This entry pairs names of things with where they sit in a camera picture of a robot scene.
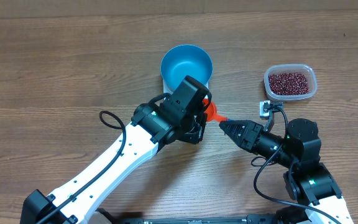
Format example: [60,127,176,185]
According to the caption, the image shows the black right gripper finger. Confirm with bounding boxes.
[219,120,252,137]
[226,133,243,146]

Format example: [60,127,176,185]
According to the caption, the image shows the red scoop blue handle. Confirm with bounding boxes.
[205,102,229,123]

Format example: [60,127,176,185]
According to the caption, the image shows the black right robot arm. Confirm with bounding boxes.
[219,118,353,223]

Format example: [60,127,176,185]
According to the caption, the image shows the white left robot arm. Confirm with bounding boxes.
[20,75,212,223]

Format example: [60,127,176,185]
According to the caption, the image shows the white digital kitchen scale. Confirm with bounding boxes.
[162,80,209,94]

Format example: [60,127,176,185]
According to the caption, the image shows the teal blue bowl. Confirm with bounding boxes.
[160,44,213,90]

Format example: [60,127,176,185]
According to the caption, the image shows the clear plastic container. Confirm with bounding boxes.
[264,63,318,101]

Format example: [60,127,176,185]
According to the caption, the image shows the red beans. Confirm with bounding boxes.
[268,72,309,95]

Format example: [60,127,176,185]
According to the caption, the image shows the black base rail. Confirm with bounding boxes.
[98,208,291,224]

